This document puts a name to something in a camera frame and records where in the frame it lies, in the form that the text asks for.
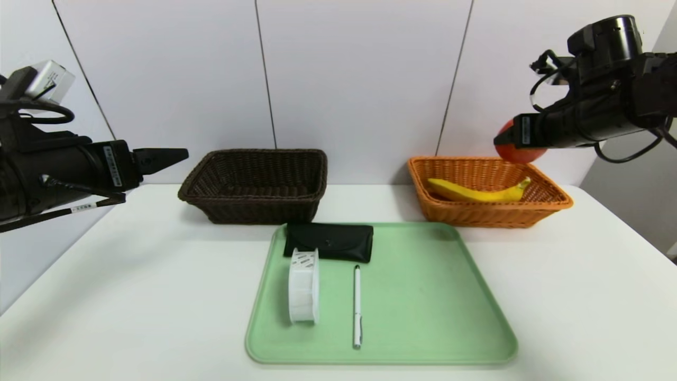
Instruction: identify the black camera cable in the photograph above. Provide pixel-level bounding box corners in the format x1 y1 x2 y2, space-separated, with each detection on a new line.
0 99 75 125
529 74 569 114

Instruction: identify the black left camera cable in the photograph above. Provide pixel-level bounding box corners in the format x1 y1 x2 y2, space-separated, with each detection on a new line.
0 99 75 125

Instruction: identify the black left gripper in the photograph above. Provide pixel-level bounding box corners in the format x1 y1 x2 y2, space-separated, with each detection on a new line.
27 139 189 216

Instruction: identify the black right camera cable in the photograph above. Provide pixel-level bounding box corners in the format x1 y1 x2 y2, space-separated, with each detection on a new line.
529 74 569 114

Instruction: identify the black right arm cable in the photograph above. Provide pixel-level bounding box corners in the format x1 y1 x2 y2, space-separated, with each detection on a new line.
592 114 677 164

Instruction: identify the orange wicker basket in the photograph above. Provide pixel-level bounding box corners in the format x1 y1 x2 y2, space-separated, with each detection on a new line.
407 156 574 229

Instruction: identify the black glasses case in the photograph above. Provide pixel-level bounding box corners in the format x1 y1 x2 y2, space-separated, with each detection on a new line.
283 223 374 264

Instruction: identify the white tape roll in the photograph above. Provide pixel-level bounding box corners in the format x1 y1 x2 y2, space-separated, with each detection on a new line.
288 248 321 324

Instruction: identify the light green plastic tray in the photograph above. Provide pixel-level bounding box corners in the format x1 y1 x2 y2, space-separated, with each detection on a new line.
245 222 518 366

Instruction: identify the white pen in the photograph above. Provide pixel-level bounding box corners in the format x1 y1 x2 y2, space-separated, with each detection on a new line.
353 265 363 349

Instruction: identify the yellow banana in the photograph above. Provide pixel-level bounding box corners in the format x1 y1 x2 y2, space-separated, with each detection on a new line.
427 177 532 203

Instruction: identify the red apple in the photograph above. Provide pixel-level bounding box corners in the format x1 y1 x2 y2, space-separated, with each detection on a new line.
495 119 548 164

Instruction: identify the dark brown wicker basket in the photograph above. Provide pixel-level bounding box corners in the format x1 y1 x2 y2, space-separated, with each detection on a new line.
178 149 328 225

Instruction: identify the black labelled left arm cable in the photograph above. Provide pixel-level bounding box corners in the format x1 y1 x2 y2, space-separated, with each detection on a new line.
0 193 127 233

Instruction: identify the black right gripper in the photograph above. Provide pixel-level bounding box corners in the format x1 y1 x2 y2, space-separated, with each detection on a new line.
493 113 566 149

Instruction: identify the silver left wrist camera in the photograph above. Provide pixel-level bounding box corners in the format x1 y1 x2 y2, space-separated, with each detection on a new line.
25 60 76 101

